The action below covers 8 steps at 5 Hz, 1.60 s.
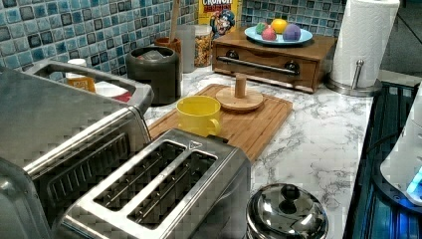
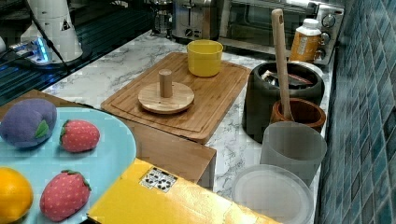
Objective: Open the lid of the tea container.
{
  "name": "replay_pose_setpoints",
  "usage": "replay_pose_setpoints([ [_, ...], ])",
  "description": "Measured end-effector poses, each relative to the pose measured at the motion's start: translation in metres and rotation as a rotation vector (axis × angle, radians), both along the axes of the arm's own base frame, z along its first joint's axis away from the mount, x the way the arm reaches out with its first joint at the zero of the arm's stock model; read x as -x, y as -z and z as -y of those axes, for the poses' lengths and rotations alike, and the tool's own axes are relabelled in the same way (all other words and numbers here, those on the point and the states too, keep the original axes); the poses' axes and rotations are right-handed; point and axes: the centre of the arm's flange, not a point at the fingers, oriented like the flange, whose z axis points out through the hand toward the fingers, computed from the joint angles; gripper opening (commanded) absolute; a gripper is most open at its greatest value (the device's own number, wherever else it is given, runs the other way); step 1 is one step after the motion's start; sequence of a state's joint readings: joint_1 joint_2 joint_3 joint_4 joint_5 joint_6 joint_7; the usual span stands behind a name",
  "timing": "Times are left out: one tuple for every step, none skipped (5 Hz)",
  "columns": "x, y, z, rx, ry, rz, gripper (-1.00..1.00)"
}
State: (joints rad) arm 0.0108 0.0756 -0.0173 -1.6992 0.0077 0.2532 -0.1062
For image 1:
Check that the orange bottle with white cap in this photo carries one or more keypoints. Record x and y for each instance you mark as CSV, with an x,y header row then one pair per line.
x,y
80,81

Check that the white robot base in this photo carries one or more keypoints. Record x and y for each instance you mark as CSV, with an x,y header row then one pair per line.
x,y
396,127

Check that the yellow plastic mug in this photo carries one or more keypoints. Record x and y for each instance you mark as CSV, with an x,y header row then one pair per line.
x,y
199,115

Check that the white and red bowl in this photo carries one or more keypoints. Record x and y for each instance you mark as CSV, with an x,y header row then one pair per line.
x,y
112,91

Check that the stainless steel toaster oven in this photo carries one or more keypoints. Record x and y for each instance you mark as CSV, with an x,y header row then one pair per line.
x,y
58,142

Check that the stainless steel pot lid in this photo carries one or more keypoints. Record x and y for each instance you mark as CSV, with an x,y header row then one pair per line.
x,y
285,211

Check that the yellow cereal box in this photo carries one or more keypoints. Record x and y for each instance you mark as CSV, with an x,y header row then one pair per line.
x,y
223,16

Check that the wooden cutting board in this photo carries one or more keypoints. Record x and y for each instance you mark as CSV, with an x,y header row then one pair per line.
x,y
251,131

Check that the red plush strawberry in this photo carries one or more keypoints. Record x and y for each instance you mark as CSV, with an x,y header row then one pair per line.
x,y
269,34

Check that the steel paper towel holder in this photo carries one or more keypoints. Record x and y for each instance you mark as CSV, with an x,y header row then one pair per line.
x,y
354,90

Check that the light blue plate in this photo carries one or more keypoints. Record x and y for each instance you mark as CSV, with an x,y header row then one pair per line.
x,y
279,41

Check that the purple plush fruit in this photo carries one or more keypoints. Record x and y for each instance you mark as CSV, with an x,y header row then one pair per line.
x,y
292,33

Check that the silver two-slot toaster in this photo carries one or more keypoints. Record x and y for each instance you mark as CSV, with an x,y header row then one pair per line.
x,y
181,186

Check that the clear cereal storage jar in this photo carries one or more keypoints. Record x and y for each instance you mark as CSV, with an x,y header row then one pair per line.
x,y
203,37

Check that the round wooden lid with knob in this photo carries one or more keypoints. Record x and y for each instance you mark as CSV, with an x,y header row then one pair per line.
x,y
239,98

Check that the white paper towel roll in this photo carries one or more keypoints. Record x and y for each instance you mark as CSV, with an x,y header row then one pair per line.
x,y
364,34

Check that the orange fruit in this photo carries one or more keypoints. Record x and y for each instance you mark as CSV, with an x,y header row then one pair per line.
x,y
279,25

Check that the wooden drawer box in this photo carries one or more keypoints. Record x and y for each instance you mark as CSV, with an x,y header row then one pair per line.
x,y
301,67

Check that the dark grey tea container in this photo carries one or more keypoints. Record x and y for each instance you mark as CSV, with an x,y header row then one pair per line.
x,y
158,67

